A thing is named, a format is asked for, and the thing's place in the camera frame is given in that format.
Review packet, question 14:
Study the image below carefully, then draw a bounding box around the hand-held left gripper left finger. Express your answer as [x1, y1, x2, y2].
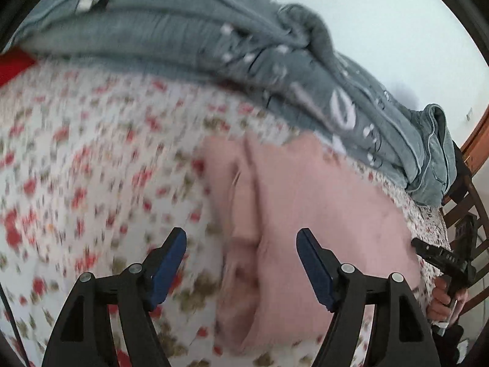
[41, 227, 188, 367]

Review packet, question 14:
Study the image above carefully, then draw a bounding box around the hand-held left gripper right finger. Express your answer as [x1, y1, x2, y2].
[296, 227, 436, 367]

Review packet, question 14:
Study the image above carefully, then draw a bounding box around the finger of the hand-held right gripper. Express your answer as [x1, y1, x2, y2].
[411, 238, 465, 273]

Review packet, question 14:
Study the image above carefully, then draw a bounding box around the pink knit sweater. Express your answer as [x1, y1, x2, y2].
[202, 134, 425, 356]

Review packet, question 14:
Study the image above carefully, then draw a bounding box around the person's right hand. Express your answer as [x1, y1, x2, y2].
[430, 277, 469, 322]

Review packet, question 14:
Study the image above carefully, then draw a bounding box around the wooden chair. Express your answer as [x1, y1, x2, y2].
[441, 141, 489, 318]

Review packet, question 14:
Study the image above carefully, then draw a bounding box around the brown wooden door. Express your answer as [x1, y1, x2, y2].
[460, 107, 489, 176]

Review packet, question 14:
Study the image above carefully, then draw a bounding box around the floral bed sheet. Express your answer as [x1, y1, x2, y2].
[0, 59, 455, 367]

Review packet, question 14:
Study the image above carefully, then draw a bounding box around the grey printed blanket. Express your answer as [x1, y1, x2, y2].
[8, 0, 459, 206]

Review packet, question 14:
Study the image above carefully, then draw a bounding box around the red cloth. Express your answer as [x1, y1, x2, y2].
[0, 48, 39, 87]

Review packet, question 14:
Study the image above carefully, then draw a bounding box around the black cable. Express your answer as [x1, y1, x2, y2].
[0, 283, 30, 367]

